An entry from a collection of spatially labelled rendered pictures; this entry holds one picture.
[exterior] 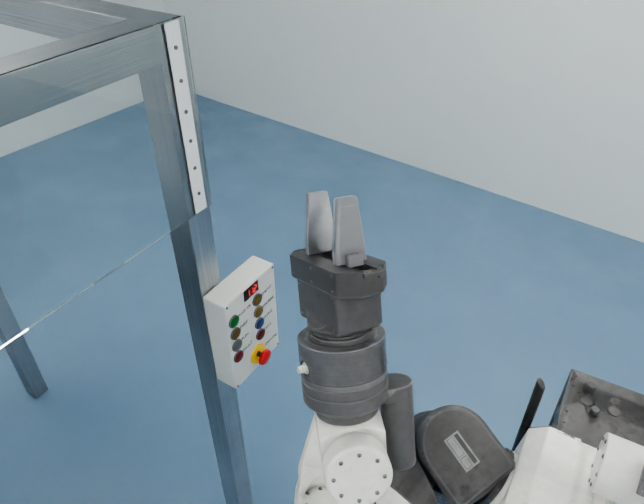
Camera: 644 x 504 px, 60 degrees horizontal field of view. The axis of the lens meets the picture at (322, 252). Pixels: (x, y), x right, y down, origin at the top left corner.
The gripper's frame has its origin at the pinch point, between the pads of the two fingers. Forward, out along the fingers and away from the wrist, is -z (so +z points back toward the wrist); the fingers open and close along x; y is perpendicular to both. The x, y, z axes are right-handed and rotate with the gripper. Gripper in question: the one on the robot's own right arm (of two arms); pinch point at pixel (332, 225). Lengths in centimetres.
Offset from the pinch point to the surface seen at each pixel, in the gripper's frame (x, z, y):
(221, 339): -64, 35, -7
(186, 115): -49, -12, -2
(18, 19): -73, -31, 20
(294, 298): -195, 79, -85
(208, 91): -435, -36, -133
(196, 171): -54, -2, -3
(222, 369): -69, 44, -7
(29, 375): -193, 82, 35
